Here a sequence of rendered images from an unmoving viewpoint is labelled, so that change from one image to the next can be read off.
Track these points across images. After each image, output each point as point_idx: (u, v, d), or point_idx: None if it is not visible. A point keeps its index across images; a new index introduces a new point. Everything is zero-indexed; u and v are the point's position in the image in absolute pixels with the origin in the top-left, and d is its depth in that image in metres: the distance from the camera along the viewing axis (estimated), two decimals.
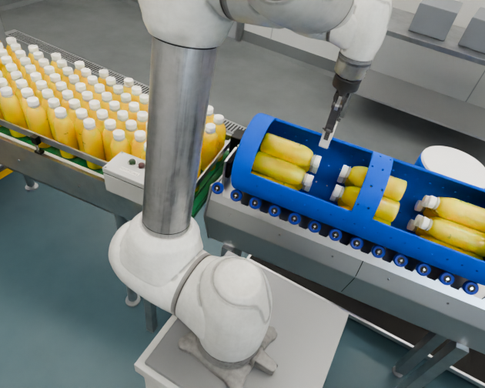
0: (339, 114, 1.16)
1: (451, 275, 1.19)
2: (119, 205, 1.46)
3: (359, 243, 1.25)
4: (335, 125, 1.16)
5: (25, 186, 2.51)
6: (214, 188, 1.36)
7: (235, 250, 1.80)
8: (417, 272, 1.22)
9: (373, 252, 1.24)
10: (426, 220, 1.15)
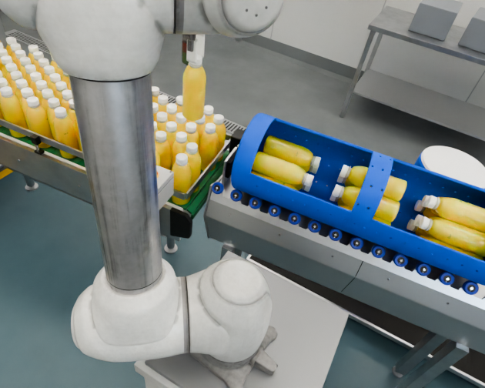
0: None
1: (451, 275, 1.19)
2: None
3: (359, 243, 1.25)
4: (202, 38, 1.06)
5: (25, 186, 2.51)
6: (214, 188, 1.36)
7: (235, 250, 1.80)
8: (417, 272, 1.22)
9: (373, 252, 1.24)
10: (426, 220, 1.15)
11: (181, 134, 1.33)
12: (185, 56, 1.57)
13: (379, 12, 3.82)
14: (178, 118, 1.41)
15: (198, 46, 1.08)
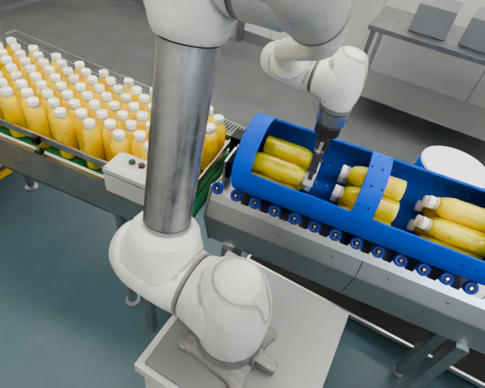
0: (322, 155, 1.21)
1: (451, 275, 1.19)
2: (119, 205, 1.46)
3: (359, 243, 1.25)
4: (318, 165, 1.21)
5: (25, 186, 2.51)
6: (214, 188, 1.36)
7: (235, 250, 1.80)
8: (417, 272, 1.22)
9: (373, 252, 1.24)
10: (426, 220, 1.15)
11: None
12: None
13: (379, 12, 3.82)
14: None
15: None
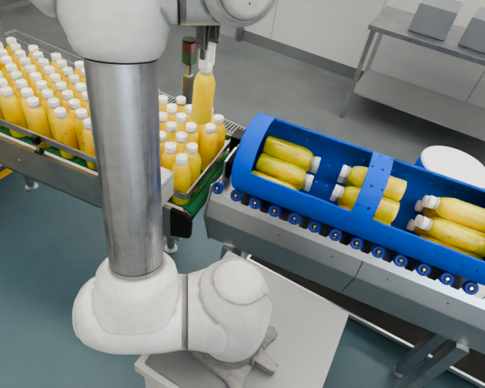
0: (218, 35, 1.13)
1: (451, 275, 1.19)
2: None
3: (359, 243, 1.25)
4: (212, 47, 1.14)
5: (25, 186, 2.51)
6: (214, 188, 1.36)
7: (235, 250, 1.80)
8: (417, 272, 1.22)
9: (373, 252, 1.24)
10: (426, 220, 1.15)
11: (181, 134, 1.33)
12: (185, 56, 1.57)
13: (379, 12, 3.82)
14: (178, 118, 1.41)
15: (209, 55, 1.16)
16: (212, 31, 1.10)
